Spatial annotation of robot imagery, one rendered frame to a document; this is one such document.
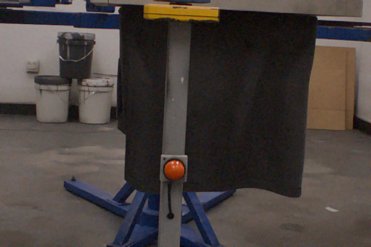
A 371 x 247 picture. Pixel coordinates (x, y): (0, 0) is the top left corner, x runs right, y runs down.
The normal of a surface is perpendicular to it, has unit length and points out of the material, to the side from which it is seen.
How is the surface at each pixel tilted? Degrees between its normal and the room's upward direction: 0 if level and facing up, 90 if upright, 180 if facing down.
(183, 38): 90
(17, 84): 90
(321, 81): 78
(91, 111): 93
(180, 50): 90
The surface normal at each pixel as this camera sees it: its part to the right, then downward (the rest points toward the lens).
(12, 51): 0.11, 0.16
